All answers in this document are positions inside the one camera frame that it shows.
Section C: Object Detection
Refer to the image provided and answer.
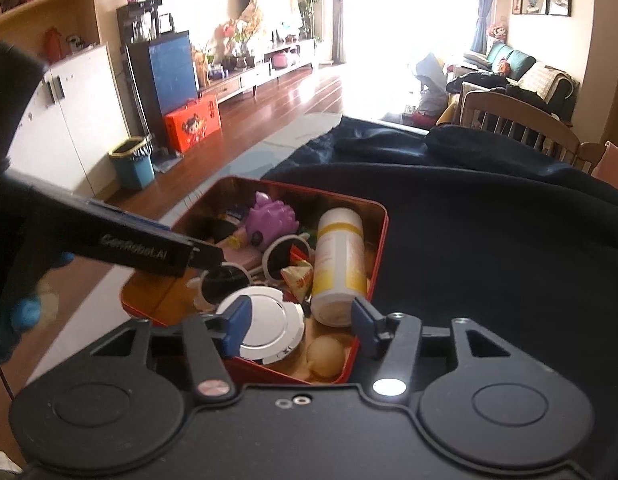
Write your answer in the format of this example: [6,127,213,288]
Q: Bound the black jacket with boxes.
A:
[446,72,560,116]

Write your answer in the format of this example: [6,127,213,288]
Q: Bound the white bag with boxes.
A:
[414,52,447,113]

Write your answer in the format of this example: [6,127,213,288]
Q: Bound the red jug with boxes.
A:
[44,27,64,63]

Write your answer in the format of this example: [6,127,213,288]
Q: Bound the white sunglasses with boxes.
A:
[194,234,315,311]

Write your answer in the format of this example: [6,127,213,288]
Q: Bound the triangular red white packet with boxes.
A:
[280,259,315,306]

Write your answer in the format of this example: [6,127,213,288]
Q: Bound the blue board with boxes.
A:
[148,30,200,117]

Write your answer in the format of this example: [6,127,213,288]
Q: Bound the curved wooden shelf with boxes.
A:
[0,0,100,61]

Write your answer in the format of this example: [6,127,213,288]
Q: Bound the person's left hand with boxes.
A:
[0,195,74,363]

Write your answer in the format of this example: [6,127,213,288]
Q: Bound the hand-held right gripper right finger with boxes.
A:
[350,297,517,403]

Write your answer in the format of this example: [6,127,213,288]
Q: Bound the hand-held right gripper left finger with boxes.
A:
[89,295,253,403]

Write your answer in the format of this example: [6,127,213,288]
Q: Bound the white yellow bottle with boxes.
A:
[310,208,368,328]

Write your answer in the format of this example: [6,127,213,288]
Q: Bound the wooden slatted chair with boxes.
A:
[459,89,581,163]

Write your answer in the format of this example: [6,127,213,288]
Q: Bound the orange gift box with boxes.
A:
[164,96,222,154]

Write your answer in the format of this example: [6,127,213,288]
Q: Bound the cream checked blanket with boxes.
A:
[519,62,565,101]

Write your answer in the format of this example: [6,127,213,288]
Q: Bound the cream ball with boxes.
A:
[306,336,346,378]

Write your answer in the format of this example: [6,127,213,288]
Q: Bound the dark tall cabinet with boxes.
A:
[116,0,200,136]

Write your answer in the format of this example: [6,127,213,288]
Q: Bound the white cabinet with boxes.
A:
[4,42,134,196]

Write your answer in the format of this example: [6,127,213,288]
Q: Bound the white standing air conditioner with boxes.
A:
[309,0,335,63]

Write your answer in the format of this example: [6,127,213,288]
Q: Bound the grey blue curtain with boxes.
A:
[331,0,362,66]
[474,0,500,53]

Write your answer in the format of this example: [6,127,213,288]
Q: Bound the round silver tin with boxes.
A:
[216,286,306,365]

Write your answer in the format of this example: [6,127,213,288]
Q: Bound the low wooden tv cabinet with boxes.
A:
[199,37,320,98]

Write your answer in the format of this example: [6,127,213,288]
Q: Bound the pink towel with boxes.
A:
[592,141,618,183]

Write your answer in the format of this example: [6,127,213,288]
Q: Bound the dark blue cloth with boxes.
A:
[261,115,618,480]

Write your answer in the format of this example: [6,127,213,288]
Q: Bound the red tin box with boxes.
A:
[120,176,390,386]

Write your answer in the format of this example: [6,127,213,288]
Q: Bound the patterned draped cloth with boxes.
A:
[231,0,302,43]

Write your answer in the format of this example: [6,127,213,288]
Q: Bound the blue trash bin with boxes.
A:
[108,136,156,191]

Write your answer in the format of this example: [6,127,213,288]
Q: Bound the wooden chair with towel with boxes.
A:
[579,141,607,176]

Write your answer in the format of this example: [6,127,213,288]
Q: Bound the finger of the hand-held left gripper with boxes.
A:
[89,199,171,233]
[189,239,225,269]

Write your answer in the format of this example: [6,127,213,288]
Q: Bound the purple spiky toy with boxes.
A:
[245,191,297,251]

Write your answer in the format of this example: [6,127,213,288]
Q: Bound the green sofa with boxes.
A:
[461,42,580,121]

